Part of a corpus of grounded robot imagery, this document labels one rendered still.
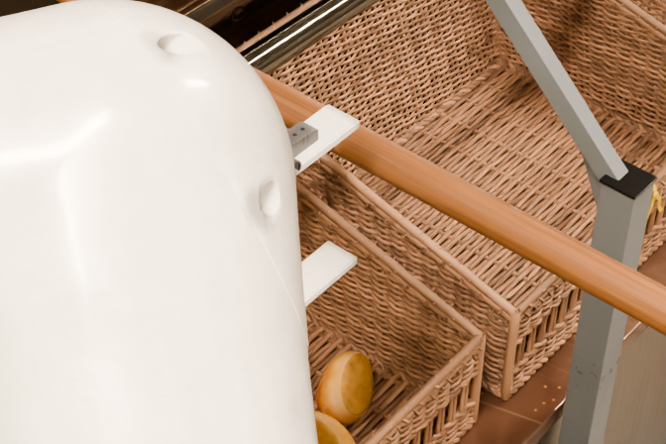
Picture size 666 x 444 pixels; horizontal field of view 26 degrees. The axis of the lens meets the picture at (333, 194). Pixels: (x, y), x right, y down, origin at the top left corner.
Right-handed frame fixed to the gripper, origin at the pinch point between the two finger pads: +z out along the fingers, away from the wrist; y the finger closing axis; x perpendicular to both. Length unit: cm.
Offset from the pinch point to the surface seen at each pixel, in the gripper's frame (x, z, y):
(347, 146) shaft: -2.7, 4.8, -0.1
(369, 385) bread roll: -17, 26, 58
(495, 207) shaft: 10.4, 5.8, -0.7
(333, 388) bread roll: -18, 21, 55
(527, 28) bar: -9.9, 41.6, 12.2
